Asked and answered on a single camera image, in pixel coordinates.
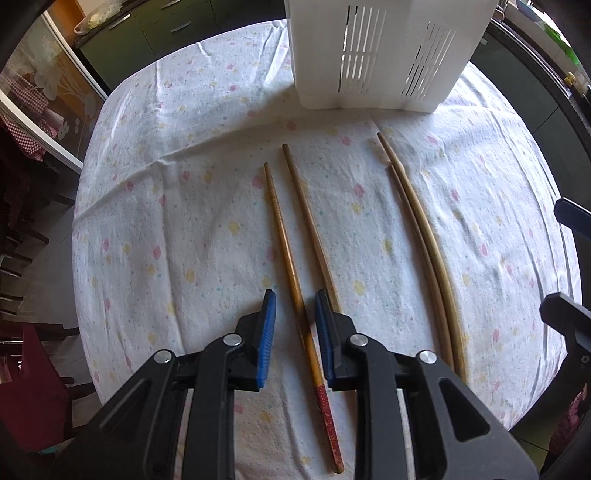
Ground floral white tablecloth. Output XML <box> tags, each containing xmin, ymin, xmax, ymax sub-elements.
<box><xmin>72</xmin><ymin>21</ymin><xmax>581</xmax><ymax>479</ymax></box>

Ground white plastic bag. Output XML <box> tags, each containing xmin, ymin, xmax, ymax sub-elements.
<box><xmin>74</xmin><ymin>1</ymin><xmax>122</xmax><ymax>36</ymax></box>

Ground glass sliding door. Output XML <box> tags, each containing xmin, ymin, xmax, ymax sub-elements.
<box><xmin>1</xmin><ymin>11</ymin><xmax>107</xmax><ymax>173</ymax></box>

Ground red checkered apron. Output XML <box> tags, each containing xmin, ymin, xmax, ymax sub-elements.
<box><xmin>0</xmin><ymin>75</ymin><xmax>50</xmax><ymax>163</ymax></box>

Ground brown wooden chopstick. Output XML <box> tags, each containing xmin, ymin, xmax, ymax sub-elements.
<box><xmin>281</xmin><ymin>143</ymin><xmax>342</xmax><ymax>313</ymax></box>

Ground light bamboo chopstick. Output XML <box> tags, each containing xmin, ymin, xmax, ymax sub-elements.
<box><xmin>377</xmin><ymin>132</ymin><xmax>468</xmax><ymax>381</ymax></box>
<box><xmin>390</xmin><ymin>166</ymin><xmax>455</xmax><ymax>370</ymax></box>

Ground pink patterned sleeve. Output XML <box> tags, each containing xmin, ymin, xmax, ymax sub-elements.
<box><xmin>548</xmin><ymin>385</ymin><xmax>590</xmax><ymax>455</ymax></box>

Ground green kitchen cabinets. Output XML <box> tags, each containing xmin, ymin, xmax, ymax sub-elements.
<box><xmin>74</xmin><ymin>0</ymin><xmax>286</xmax><ymax>92</ymax></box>

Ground brown chopstick red end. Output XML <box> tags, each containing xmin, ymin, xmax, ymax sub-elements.
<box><xmin>263</xmin><ymin>162</ymin><xmax>345</xmax><ymax>474</ymax></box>

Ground white plastic utensil holder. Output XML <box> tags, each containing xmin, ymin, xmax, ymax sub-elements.
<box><xmin>284</xmin><ymin>0</ymin><xmax>497</xmax><ymax>113</ymax></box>

